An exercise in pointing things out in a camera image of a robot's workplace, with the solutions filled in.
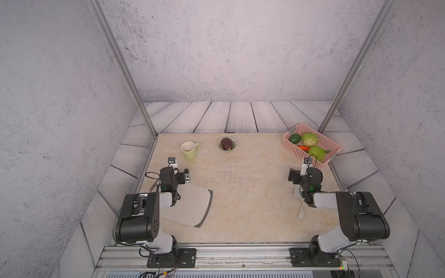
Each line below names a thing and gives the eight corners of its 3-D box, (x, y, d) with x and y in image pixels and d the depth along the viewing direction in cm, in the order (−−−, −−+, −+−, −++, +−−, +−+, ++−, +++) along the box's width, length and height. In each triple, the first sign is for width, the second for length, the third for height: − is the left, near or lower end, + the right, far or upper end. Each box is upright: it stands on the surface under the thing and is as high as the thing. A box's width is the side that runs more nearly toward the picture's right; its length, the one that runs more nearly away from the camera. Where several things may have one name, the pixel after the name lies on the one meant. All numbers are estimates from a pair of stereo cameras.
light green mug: (182, 159, 109) (178, 148, 102) (187, 150, 114) (184, 139, 107) (195, 162, 108) (192, 151, 100) (199, 153, 113) (197, 142, 105)
